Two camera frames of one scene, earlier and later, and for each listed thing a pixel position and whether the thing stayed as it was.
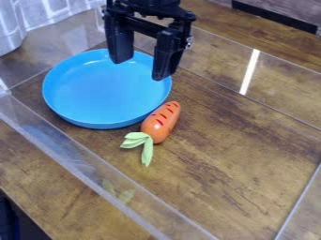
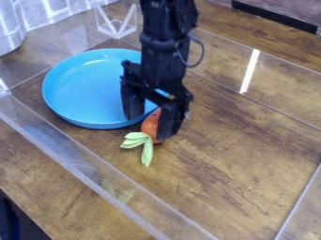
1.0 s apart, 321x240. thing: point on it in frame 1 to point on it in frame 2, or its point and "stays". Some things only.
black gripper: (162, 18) to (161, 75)
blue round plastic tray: (99, 95) stays
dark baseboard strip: (274, 16) stays
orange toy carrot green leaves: (157, 125) stays
